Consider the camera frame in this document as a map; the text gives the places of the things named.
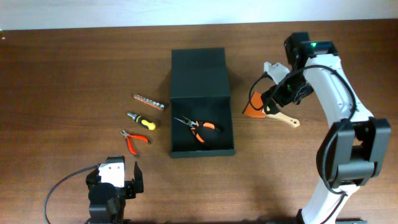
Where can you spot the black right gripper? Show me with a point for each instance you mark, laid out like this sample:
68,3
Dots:
283,99

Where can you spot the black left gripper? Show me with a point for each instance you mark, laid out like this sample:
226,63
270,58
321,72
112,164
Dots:
132,186

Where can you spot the orange scraper wooden handle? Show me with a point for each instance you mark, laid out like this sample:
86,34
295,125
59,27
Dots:
256,102

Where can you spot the small red diagonal cutters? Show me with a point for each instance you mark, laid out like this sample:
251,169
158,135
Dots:
130,141

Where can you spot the orange black needle-nose pliers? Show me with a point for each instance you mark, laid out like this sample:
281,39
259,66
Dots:
203,131

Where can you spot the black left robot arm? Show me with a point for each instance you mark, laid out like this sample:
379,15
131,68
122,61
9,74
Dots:
109,190

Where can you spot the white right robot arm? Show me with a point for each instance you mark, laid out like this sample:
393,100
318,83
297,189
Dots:
353,150

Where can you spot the yellow black stubby screwdriver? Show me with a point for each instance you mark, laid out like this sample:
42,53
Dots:
144,122

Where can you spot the black open storage box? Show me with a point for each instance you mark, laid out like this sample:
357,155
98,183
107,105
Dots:
199,90

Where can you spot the orange socket bit rail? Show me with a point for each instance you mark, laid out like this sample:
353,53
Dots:
150,102

